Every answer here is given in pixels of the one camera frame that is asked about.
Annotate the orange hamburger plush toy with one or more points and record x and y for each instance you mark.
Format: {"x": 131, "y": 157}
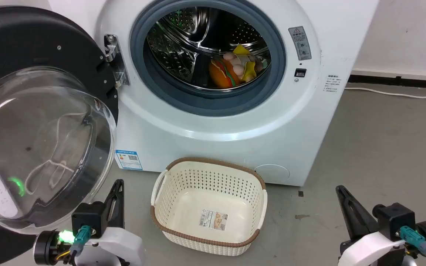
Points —
{"x": 222, "y": 75}

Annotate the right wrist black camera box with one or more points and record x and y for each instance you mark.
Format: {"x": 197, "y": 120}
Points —
{"x": 396, "y": 218}

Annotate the paper label in basket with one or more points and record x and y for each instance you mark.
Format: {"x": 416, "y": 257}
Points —
{"x": 213, "y": 220}

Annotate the round white filter cover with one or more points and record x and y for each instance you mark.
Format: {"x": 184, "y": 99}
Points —
{"x": 272, "y": 173}

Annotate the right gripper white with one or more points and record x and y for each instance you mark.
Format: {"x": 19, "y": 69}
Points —
{"x": 372, "y": 249}

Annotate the blue energy label sticker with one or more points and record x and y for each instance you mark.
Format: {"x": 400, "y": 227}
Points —
{"x": 128, "y": 160}

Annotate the grey warning sticker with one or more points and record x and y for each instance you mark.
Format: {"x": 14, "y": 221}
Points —
{"x": 300, "y": 43}

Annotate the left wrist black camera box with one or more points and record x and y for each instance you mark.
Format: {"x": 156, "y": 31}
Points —
{"x": 87, "y": 218}

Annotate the metal door hinge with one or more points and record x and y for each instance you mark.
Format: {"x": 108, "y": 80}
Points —
{"x": 117, "y": 62}

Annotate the cream plastic laundry basket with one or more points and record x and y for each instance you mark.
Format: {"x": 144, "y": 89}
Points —
{"x": 213, "y": 207}

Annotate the white front-load washing machine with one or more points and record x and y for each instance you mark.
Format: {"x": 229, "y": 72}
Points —
{"x": 205, "y": 144}

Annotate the black door latch slot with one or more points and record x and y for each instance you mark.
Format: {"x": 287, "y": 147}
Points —
{"x": 300, "y": 72}

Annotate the open washing machine door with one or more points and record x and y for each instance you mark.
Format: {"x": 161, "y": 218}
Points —
{"x": 31, "y": 37}

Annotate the black baseboard strip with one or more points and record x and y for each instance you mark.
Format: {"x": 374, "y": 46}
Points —
{"x": 398, "y": 82}

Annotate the stainless steel washer drum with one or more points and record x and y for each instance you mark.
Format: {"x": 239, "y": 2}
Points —
{"x": 183, "y": 44}

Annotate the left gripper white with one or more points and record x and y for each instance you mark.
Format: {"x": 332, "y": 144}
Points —
{"x": 120, "y": 245}

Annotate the yellow and pink doll toy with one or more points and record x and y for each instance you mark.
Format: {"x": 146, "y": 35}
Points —
{"x": 249, "y": 68}

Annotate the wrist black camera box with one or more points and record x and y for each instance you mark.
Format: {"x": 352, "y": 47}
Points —
{"x": 87, "y": 218}
{"x": 396, "y": 218}

